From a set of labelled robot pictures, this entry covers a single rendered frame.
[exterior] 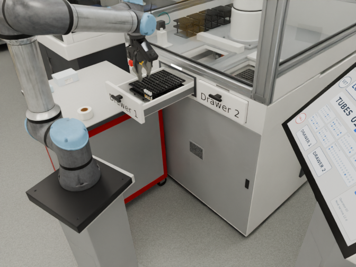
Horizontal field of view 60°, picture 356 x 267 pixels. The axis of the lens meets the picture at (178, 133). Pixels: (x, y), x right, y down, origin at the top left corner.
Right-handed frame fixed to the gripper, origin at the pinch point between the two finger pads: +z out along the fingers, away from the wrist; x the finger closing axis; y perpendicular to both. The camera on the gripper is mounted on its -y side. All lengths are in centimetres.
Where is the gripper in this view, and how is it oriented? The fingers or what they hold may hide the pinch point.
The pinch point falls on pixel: (144, 77)
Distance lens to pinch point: 143.3
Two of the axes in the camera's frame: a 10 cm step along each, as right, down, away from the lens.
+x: -7.5, 4.3, -5.0
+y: -6.6, -4.4, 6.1
